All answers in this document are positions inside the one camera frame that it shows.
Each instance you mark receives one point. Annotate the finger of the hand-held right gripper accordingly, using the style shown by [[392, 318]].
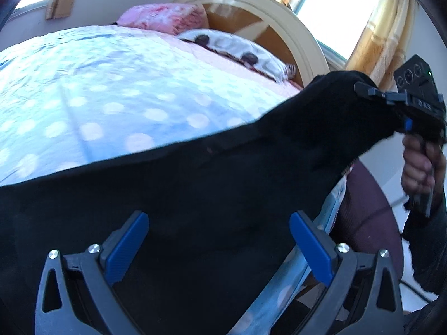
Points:
[[370, 90]]

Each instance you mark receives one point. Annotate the grey patterned pillow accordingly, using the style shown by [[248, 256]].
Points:
[[227, 47]]

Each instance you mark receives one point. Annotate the black pants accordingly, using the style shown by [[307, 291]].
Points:
[[209, 188]]

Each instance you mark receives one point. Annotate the person's right hand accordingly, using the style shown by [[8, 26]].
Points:
[[414, 171]]

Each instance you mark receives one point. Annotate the cream wooden bed headboard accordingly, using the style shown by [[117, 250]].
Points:
[[279, 17]]

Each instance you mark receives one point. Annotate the large bright window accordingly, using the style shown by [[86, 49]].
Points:
[[331, 14]]

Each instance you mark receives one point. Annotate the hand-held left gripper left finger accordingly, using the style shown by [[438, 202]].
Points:
[[125, 247]]

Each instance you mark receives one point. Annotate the blue pink dotted bedsheet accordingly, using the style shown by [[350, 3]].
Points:
[[104, 94]]

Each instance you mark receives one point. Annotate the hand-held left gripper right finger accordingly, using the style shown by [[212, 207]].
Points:
[[310, 251]]

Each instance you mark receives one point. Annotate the person's right forearm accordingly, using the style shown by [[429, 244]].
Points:
[[429, 251]]

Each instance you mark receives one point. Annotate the dark maroon cloth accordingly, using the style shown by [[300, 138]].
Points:
[[370, 216]]

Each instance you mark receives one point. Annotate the pink pillow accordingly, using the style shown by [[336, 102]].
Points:
[[164, 17]]

